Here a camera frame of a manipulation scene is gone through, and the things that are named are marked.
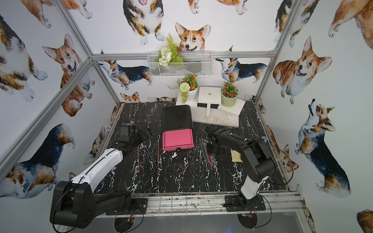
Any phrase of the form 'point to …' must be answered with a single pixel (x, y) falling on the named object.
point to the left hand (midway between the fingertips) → (146, 130)
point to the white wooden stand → (208, 108)
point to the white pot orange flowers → (188, 86)
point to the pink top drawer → (173, 139)
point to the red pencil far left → (138, 159)
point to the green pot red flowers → (229, 95)
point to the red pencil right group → (209, 157)
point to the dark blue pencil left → (151, 157)
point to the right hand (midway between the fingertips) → (211, 152)
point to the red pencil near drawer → (158, 151)
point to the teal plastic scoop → (265, 138)
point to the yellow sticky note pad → (236, 156)
